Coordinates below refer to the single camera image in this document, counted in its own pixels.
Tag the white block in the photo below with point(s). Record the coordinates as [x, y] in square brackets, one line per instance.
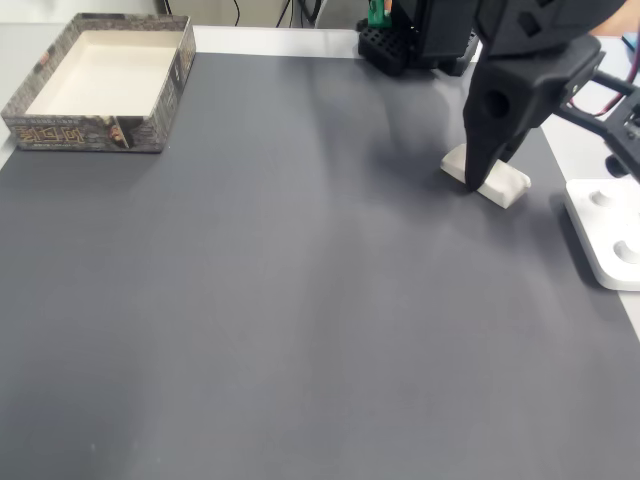
[505, 182]

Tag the stone-patterned cardboard box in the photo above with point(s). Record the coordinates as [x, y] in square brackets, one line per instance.
[65, 135]

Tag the blue flat object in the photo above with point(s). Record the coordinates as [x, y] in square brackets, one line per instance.
[632, 47]

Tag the white device with round pads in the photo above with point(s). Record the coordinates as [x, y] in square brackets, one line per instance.
[590, 235]

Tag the green table clamp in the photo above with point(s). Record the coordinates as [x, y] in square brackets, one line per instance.
[377, 15]

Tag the grey desk mat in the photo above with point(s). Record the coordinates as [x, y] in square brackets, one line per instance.
[300, 300]

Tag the black gripper camera mount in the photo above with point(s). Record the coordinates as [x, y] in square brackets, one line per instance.
[570, 60]

